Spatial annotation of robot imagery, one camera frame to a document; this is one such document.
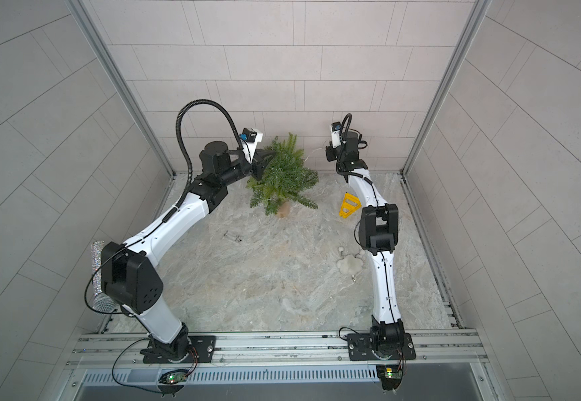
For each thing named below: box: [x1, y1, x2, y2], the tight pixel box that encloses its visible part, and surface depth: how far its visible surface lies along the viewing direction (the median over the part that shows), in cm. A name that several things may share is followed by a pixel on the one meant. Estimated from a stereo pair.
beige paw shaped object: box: [336, 245, 366, 277], surface depth 88 cm
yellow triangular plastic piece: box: [338, 192, 363, 219], surface depth 107 cm
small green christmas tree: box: [247, 132, 319, 218], surface depth 84 cm
